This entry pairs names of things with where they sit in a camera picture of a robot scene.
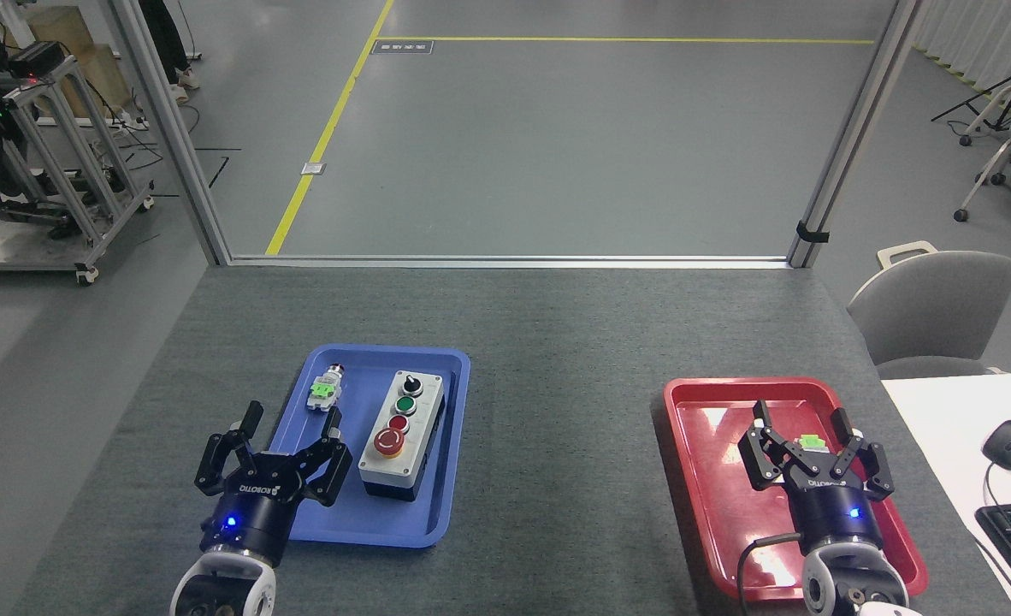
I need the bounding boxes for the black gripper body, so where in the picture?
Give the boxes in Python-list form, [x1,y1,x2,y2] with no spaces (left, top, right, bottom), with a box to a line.
[784,466,885,555]
[199,453,307,566]

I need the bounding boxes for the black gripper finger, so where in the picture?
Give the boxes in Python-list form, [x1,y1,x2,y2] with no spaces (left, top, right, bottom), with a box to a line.
[194,400,264,498]
[825,408,896,502]
[737,400,819,493]
[293,406,354,507]

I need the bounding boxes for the grey control box with buttons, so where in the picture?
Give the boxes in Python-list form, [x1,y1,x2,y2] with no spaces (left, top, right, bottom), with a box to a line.
[358,370,448,501]

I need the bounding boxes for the small push button green block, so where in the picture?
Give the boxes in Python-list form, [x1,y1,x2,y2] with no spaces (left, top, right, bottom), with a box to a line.
[305,364,346,414]

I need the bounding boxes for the red plastic tray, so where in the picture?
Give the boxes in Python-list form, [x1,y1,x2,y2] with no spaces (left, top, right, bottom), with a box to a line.
[663,377,930,601]

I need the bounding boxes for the blue plastic tray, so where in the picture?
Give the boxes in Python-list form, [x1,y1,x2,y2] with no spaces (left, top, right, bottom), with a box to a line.
[243,344,472,549]

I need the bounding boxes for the white desk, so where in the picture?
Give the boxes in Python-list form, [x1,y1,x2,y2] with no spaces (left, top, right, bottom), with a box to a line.
[880,371,1011,616]

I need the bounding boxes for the grey office chair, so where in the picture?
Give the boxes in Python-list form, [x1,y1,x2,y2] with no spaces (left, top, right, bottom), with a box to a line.
[847,250,1011,380]

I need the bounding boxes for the black stand legs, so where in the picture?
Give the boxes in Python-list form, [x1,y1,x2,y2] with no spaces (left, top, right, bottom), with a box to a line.
[931,75,1011,131]

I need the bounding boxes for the person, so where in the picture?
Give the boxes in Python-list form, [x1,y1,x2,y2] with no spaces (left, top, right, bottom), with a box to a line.
[138,0,203,106]

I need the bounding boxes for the white curtain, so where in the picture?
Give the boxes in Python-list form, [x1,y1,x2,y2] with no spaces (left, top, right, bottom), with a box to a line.
[911,0,1011,97]

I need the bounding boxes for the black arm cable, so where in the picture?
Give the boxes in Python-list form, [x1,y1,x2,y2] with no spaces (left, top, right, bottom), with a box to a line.
[736,531,806,616]

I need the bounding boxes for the black mouse cable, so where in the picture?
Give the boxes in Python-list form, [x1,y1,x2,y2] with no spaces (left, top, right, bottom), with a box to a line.
[972,462,1011,616]

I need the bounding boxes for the silver aluminium rail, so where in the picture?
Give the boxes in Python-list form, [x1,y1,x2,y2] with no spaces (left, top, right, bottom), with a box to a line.
[228,253,794,271]

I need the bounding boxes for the aluminium frame cart on wheels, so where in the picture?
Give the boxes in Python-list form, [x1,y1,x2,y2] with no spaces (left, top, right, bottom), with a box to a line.
[0,53,157,287]

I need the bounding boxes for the silver aluminium post black clip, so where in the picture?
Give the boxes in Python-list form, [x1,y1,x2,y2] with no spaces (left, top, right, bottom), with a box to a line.
[787,0,925,270]

